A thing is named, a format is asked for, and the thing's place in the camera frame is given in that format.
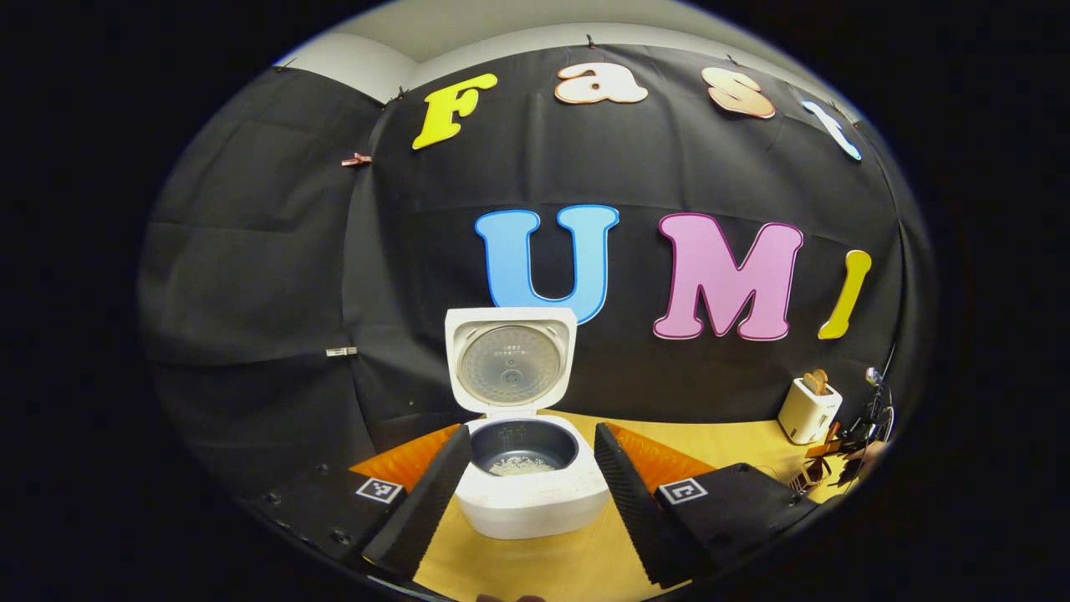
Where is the white toaster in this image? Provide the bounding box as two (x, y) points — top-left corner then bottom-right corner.
(777, 376), (843, 446)

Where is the chopstick holder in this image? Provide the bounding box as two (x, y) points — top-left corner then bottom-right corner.
(787, 462), (837, 496)

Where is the white rice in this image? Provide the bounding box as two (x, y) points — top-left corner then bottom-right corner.
(487, 456), (557, 477)

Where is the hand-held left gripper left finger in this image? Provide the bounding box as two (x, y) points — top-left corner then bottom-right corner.
(238, 424), (471, 584)

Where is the black backdrop cloth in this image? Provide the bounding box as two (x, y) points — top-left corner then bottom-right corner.
(138, 42), (937, 507)

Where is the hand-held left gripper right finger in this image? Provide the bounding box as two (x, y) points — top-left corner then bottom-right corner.
(594, 422), (822, 589)

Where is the white rice cooker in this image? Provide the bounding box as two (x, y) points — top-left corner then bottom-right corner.
(445, 307), (609, 540)

